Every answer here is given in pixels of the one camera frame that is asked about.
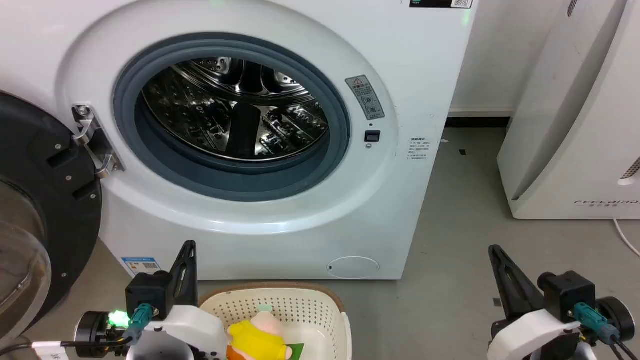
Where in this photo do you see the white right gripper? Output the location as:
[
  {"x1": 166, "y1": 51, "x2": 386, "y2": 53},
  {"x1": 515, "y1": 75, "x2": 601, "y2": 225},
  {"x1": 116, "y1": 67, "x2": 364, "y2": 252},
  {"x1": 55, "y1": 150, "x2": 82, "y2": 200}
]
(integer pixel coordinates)
[{"x1": 487, "y1": 244, "x2": 584, "y2": 360}]

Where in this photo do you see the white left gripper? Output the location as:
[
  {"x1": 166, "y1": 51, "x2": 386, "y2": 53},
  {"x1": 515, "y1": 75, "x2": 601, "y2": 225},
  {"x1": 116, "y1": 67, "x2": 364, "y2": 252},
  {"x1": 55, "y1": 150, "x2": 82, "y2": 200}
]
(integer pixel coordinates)
[{"x1": 126, "y1": 240, "x2": 229, "y2": 360}]

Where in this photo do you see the yellow plush toy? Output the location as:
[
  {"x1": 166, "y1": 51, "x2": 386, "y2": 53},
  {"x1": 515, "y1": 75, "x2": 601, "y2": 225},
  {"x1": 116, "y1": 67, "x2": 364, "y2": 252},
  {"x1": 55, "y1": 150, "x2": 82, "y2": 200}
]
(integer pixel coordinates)
[{"x1": 225, "y1": 306, "x2": 295, "y2": 360}]

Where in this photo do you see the black round washer door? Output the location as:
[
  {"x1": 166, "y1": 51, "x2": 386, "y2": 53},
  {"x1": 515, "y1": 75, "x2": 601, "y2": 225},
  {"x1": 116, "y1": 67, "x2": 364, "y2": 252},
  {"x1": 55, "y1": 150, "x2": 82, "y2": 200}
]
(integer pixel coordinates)
[{"x1": 0, "y1": 91, "x2": 104, "y2": 351}]

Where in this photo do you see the stainless steel washing machine drum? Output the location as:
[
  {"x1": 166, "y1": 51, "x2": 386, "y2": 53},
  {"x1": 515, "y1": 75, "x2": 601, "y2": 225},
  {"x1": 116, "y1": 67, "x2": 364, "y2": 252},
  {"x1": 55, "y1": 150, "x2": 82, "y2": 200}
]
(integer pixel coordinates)
[{"x1": 141, "y1": 57, "x2": 331, "y2": 162}]

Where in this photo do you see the blue energy label sticker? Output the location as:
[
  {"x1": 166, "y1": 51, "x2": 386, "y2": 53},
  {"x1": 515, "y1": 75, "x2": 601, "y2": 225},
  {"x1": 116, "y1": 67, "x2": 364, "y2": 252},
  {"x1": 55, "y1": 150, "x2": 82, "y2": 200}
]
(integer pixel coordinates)
[{"x1": 121, "y1": 256, "x2": 164, "y2": 279}]

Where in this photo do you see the cream perforated laundry basket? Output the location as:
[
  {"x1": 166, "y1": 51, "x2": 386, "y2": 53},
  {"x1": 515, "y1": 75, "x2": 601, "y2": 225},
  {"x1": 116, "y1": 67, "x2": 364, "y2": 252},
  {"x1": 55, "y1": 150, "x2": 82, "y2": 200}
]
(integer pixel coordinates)
[{"x1": 197, "y1": 283, "x2": 354, "y2": 360}]

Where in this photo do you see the white front-load washing machine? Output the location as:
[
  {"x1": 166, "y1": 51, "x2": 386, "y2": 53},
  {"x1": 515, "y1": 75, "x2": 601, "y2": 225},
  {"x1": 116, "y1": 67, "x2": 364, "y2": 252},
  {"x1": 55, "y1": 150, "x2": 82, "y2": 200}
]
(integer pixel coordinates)
[{"x1": 0, "y1": 0, "x2": 481, "y2": 281}]

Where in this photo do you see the oval filter cover flap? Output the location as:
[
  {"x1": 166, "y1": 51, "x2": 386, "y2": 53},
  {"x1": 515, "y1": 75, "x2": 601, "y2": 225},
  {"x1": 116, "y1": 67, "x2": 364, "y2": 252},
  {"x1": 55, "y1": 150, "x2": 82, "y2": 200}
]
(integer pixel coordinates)
[{"x1": 327, "y1": 256, "x2": 381, "y2": 280}]

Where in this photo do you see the metal door hinge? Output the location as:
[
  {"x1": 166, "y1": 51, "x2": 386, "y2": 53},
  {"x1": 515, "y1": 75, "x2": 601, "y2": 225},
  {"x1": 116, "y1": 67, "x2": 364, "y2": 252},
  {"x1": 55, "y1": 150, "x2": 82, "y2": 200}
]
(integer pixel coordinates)
[{"x1": 71, "y1": 104, "x2": 125, "y2": 180}]

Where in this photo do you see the small printed text label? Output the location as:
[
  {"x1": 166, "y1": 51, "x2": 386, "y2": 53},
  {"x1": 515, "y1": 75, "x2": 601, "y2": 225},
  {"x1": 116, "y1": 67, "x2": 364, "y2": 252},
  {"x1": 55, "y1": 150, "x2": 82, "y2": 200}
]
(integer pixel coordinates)
[{"x1": 408, "y1": 137, "x2": 430, "y2": 162}]

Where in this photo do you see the black baseboard strip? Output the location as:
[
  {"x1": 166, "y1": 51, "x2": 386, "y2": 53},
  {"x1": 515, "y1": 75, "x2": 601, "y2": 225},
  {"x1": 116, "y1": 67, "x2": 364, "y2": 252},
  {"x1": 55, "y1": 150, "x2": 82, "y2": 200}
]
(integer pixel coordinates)
[{"x1": 444, "y1": 116, "x2": 512, "y2": 130}]

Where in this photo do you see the white air purifier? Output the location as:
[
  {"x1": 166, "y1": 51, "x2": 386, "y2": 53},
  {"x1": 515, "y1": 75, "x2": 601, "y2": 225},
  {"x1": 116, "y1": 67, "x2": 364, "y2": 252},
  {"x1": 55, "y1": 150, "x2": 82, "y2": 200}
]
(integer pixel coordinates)
[{"x1": 496, "y1": 0, "x2": 640, "y2": 221}]

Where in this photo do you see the grey rubber door gasket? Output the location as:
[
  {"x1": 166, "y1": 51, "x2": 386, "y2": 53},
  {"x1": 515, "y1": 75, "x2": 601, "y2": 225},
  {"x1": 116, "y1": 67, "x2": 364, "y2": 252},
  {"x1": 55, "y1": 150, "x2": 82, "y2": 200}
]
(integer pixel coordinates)
[{"x1": 112, "y1": 32, "x2": 352, "y2": 203}]

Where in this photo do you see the grey warning label sticker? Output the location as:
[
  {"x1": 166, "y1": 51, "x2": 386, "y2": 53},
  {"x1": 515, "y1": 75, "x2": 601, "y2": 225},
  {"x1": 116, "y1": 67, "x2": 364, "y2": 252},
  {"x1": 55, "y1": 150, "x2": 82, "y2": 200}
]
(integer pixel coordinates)
[{"x1": 344, "y1": 74, "x2": 386, "y2": 121}]

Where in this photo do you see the black sticker with QR code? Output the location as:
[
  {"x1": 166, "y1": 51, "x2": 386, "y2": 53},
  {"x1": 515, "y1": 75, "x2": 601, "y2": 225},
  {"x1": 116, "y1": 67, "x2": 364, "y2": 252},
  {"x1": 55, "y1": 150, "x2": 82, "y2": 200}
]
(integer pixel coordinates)
[{"x1": 409, "y1": 0, "x2": 474, "y2": 9}]

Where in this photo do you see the teal-plug left gripper cable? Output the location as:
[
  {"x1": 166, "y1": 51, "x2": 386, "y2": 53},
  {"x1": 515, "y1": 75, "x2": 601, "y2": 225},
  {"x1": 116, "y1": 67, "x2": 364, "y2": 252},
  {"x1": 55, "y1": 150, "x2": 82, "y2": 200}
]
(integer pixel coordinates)
[{"x1": 0, "y1": 302, "x2": 155, "y2": 357}]

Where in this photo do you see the teal-plug gripper cable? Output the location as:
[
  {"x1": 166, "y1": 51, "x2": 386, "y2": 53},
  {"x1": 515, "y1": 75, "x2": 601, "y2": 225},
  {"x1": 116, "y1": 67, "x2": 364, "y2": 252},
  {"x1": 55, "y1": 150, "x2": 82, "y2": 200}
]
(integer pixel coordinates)
[
  {"x1": 0, "y1": 302, "x2": 155, "y2": 357},
  {"x1": 573, "y1": 302, "x2": 640, "y2": 360}
]

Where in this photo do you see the teal-plug right gripper cable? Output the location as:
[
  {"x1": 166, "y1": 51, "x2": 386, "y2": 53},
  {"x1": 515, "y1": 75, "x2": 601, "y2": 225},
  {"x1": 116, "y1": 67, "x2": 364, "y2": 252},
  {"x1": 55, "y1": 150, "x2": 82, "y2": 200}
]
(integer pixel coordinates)
[{"x1": 573, "y1": 302, "x2": 640, "y2": 360}]

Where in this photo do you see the white power cable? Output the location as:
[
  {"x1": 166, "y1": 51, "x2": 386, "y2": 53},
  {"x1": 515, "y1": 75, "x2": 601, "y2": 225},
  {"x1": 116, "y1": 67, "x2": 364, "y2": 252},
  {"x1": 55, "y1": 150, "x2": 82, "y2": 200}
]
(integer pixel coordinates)
[{"x1": 612, "y1": 218, "x2": 640, "y2": 257}]

